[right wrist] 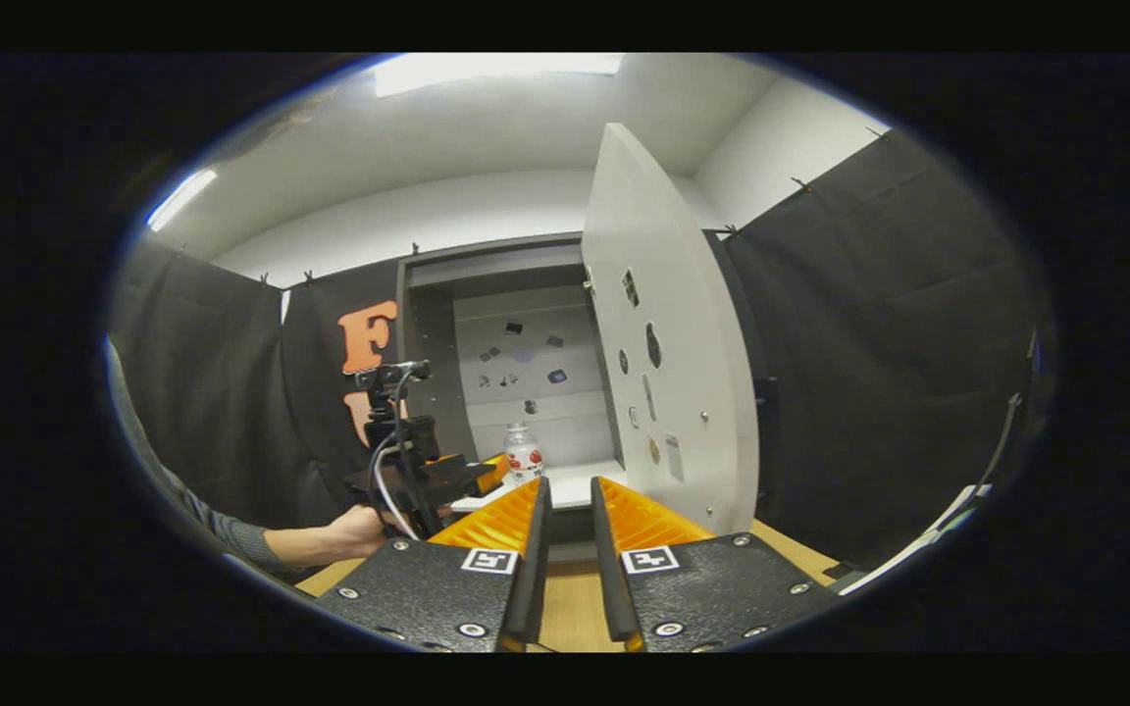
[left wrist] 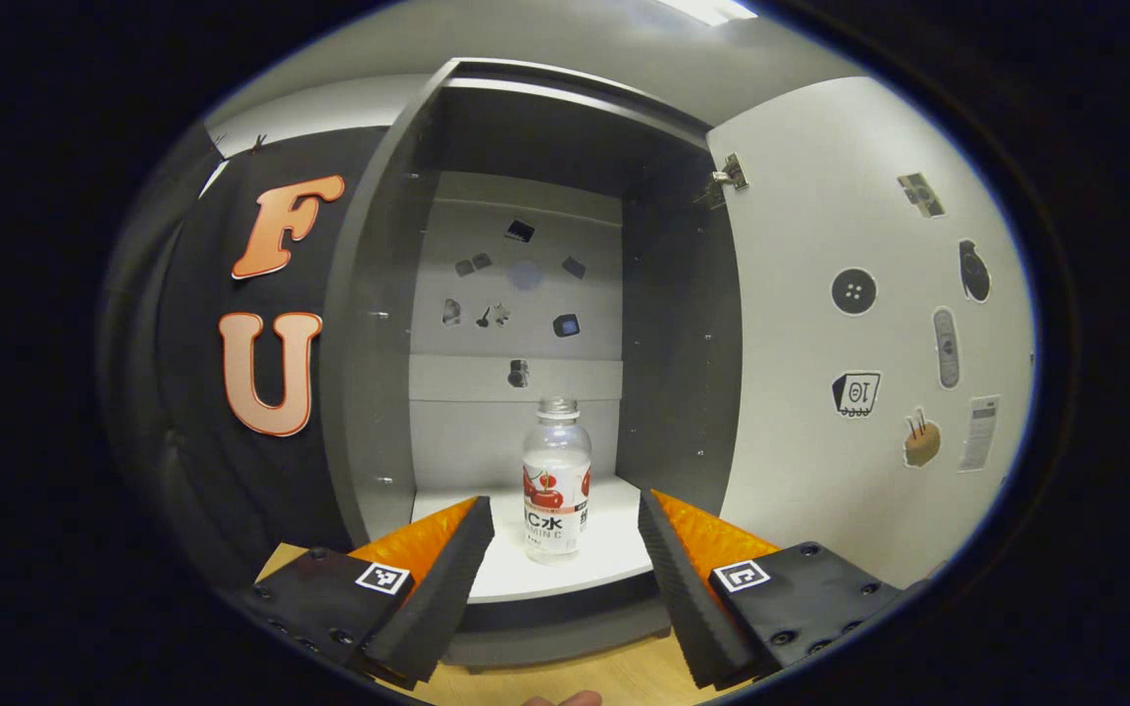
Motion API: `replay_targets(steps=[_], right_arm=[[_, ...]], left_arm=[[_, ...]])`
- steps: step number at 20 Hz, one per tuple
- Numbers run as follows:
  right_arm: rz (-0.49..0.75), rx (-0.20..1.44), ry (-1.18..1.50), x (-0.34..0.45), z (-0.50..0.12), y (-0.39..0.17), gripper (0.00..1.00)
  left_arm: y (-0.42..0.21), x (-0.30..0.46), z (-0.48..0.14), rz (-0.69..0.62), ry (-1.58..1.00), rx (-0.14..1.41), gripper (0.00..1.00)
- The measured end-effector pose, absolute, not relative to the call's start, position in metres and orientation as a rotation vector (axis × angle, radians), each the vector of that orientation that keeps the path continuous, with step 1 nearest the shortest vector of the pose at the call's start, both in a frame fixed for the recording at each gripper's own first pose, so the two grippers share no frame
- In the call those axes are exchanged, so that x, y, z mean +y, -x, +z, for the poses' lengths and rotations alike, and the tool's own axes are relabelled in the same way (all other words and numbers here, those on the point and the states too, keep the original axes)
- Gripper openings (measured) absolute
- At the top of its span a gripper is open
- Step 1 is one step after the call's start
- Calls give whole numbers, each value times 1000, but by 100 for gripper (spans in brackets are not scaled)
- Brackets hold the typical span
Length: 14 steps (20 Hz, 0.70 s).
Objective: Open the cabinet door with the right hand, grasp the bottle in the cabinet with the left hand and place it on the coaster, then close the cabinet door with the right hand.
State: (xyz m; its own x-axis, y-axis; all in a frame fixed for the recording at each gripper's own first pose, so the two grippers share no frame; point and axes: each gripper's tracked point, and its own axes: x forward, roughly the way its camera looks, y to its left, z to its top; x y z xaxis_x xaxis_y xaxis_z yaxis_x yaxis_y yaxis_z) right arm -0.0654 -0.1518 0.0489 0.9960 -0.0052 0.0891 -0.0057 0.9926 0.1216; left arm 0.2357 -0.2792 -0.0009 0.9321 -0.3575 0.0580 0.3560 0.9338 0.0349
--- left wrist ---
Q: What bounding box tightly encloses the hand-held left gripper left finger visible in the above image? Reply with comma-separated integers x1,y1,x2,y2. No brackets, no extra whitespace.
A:
249,495,495,692

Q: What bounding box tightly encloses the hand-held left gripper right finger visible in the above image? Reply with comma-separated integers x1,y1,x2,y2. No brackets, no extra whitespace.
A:
637,487,909,690

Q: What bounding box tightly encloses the clear plastic bottle red label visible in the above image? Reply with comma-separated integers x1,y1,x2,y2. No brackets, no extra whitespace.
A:
523,397,592,565

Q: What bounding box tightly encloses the white cabinet door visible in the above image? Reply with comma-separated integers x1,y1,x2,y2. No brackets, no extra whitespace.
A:
707,76,1037,589

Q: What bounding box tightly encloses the grey cabinet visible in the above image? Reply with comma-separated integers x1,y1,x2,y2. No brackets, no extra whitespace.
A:
320,57,747,673

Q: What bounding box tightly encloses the white cabinet shelf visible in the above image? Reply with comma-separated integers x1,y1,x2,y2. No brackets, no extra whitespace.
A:
411,478,654,601

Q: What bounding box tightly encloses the metal door hinge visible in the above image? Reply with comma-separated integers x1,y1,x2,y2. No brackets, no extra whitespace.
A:
693,153,750,209

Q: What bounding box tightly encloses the black backdrop cloth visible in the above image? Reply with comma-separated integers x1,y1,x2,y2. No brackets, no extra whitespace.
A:
99,123,399,589

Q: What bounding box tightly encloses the ceiling light panel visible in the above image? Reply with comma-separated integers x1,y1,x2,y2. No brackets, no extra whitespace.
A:
658,0,760,27

